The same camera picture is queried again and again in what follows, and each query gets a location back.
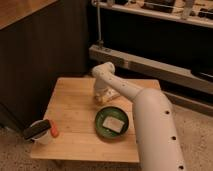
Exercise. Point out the wooden table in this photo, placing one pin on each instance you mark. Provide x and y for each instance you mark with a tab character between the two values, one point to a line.
73	110

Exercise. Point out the white sponge block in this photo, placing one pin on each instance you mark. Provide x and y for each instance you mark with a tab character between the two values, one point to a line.
113	124

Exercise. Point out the metal shelf rack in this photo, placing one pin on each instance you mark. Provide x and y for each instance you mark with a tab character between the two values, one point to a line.
178	53

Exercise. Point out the white cup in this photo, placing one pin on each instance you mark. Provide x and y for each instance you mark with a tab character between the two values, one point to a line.
45	138

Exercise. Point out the dark wooden cabinet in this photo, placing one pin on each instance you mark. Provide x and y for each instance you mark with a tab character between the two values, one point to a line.
34	53

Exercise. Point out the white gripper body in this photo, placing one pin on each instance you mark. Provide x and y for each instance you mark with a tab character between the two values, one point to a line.
104	96

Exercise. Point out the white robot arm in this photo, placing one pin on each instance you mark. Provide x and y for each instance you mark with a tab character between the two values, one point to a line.
156	136

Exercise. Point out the orange carrot toy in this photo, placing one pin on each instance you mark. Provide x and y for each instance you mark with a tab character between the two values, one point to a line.
54	131

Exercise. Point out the green round plate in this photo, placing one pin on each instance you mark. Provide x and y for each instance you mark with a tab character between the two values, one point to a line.
115	112

